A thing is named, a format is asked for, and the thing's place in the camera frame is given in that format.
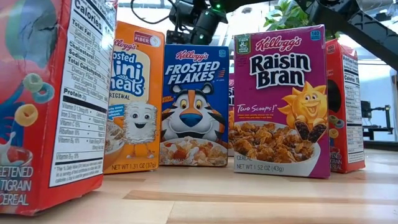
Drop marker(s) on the blue Frosted Flakes cereal box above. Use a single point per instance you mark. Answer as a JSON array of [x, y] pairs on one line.
[[192, 71]]

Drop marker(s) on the magenta Raisin Bran cereal box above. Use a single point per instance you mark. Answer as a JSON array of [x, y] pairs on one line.
[[231, 102], [280, 93]]

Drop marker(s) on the orange Mini Wheats cereal box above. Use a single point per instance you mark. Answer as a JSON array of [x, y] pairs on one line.
[[152, 130]]

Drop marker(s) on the red Froot Loops cereal box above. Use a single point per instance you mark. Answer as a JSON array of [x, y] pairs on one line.
[[353, 109], [37, 124]]

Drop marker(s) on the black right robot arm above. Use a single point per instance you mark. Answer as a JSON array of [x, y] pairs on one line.
[[367, 34]]

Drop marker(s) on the green leafy plant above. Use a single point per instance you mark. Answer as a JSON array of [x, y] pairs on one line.
[[286, 15]]

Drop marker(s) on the black computer monitor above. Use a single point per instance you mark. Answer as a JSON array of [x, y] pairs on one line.
[[367, 109]]

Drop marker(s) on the black desk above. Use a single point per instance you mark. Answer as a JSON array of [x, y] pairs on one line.
[[377, 129]]

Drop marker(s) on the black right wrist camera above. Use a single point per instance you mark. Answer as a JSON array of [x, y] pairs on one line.
[[183, 14]]

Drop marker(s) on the black aluminium table frame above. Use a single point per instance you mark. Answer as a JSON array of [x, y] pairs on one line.
[[382, 145]]

